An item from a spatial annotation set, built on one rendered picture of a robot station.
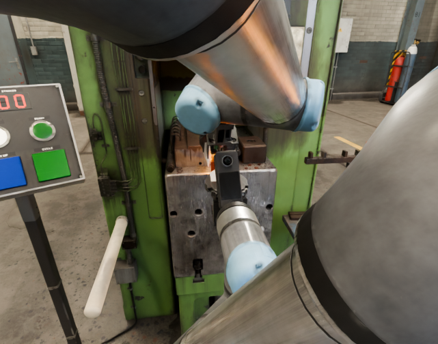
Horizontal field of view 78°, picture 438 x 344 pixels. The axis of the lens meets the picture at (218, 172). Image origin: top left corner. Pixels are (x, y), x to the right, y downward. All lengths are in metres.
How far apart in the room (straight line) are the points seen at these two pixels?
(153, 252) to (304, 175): 0.77
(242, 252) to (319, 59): 0.87
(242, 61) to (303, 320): 0.15
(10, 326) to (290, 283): 1.79
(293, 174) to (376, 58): 7.88
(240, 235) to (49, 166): 0.57
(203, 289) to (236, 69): 1.09
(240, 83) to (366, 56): 8.57
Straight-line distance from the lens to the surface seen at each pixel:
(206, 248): 1.06
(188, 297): 1.25
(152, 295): 1.52
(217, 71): 0.17
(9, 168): 0.84
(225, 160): 0.52
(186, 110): 0.43
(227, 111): 0.42
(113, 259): 1.03
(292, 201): 1.29
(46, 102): 0.89
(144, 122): 1.05
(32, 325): 1.85
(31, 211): 1.01
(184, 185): 0.91
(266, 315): 0.21
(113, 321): 1.69
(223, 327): 0.27
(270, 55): 0.19
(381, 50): 9.02
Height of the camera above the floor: 1.29
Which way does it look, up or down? 25 degrees down
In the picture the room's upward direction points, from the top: straight up
